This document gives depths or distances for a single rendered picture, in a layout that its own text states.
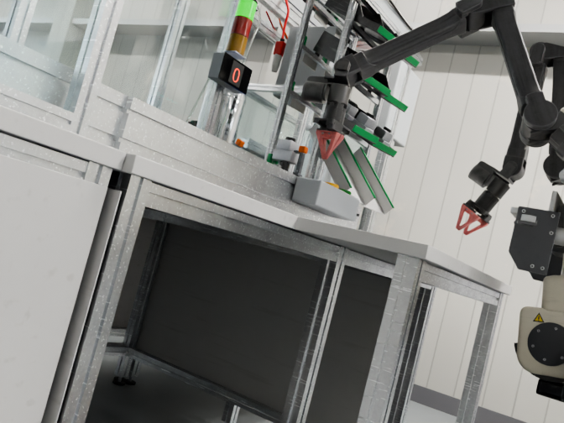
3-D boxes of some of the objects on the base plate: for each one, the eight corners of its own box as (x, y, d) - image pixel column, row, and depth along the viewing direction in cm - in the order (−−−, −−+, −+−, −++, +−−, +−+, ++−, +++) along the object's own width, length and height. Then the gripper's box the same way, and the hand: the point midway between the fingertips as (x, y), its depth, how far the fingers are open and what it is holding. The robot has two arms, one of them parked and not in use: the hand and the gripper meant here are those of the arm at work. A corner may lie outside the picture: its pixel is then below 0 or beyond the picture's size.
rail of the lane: (352, 241, 174) (362, 204, 175) (117, 154, 101) (134, 91, 102) (336, 237, 177) (345, 201, 178) (96, 150, 104) (113, 89, 105)
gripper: (339, 98, 161) (326, 155, 159) (356, 111, 169) (343, 164, 168) (317, 97, 164) (304, 153, 163) (334, 109, 173) (322, 162, 172)
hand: (325, 156), depth 166 cm, fingers closed
